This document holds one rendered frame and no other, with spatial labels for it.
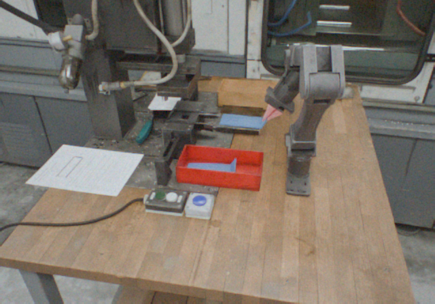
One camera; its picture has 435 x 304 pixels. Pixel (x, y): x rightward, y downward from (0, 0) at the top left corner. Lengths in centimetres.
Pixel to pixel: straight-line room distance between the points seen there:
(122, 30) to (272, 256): 76
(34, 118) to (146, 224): 165
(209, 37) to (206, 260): 118
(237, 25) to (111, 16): 76
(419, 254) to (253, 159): 138
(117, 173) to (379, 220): 77
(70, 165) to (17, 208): 141
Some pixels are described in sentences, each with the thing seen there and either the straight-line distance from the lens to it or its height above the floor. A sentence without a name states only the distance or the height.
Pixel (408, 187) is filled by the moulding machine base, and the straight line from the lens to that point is 220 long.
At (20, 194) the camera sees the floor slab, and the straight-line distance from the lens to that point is 281.
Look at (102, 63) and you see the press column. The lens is 127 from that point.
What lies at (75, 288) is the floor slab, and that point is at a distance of 214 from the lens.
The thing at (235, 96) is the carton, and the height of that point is 95.
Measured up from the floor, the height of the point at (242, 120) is 99.
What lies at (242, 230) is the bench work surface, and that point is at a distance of 102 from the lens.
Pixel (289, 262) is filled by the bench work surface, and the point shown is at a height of 90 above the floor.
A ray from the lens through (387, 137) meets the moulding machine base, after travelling 200.
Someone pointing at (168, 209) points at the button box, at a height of 92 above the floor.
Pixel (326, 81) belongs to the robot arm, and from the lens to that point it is 91.
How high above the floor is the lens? 164
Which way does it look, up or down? 34 degrees down
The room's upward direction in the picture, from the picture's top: 1 degrees counter-clockwise
